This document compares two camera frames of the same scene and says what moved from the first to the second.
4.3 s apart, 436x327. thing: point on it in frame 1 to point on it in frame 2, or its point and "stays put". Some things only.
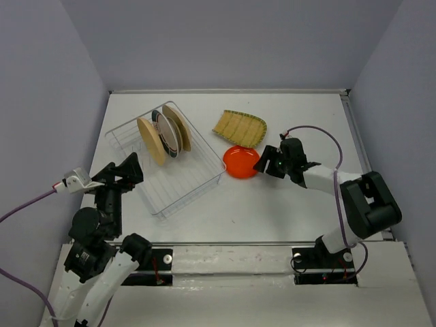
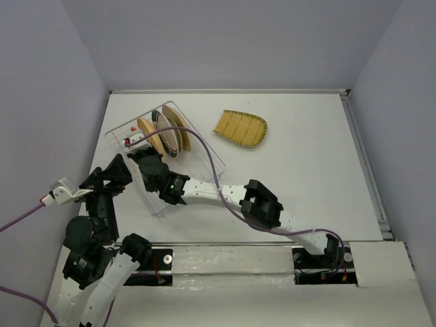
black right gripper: x=270 y=152 to x=135 y=156
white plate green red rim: x=166 y=132 stays put
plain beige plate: x=152 y=139 stays put
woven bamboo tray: x=244 y=129 stays put
